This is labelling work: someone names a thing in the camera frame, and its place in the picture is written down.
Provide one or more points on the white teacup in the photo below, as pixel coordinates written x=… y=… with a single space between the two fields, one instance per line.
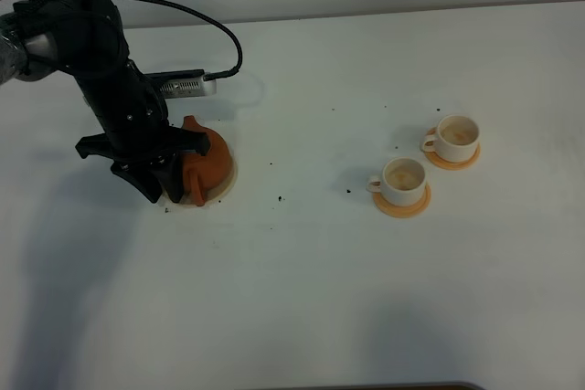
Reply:
x=401 y=182
x=458 y=129

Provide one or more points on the brown clay teapot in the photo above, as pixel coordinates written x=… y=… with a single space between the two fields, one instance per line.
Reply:
x=204 y=174

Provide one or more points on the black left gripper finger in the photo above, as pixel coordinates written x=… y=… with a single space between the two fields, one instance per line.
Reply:
x=169 y=173
x=141 y=179

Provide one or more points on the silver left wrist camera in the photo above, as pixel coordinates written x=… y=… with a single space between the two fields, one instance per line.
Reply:
x=182 y=84

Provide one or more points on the far white teacup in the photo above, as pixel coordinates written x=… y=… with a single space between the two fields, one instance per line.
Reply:
x=458 y=129

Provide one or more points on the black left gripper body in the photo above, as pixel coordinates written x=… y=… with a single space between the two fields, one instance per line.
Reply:
x=134 y=119

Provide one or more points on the near orange saucer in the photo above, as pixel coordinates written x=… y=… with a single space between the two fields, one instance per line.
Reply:
x=403 y=211

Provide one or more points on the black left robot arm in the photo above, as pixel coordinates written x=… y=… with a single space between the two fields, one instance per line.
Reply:
x=84 y=39

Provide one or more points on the orange saucer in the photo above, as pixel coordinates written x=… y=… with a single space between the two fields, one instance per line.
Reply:
x=403 y=211
x=448 y=155

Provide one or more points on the near white teacup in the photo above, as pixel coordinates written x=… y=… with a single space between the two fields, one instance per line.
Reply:
x=401 y=182

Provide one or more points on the beige round teapot coaster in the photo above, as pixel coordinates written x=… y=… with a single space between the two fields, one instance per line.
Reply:
x=220 y=191

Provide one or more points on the far orange saucer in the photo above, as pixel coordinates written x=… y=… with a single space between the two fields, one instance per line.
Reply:
x=448 y=155

